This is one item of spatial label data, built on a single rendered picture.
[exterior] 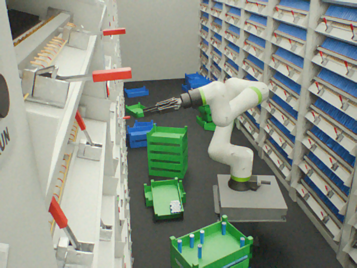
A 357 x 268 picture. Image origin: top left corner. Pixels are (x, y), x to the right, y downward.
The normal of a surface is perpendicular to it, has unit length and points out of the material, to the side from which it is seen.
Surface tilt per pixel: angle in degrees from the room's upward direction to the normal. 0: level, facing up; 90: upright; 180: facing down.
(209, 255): 0
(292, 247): 0
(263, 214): 90
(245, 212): 90
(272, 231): 0
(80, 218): 18
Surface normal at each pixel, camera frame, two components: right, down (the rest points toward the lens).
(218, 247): -0.02, -0.91
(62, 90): 0.15, 0.40
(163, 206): 0.04, -0.71
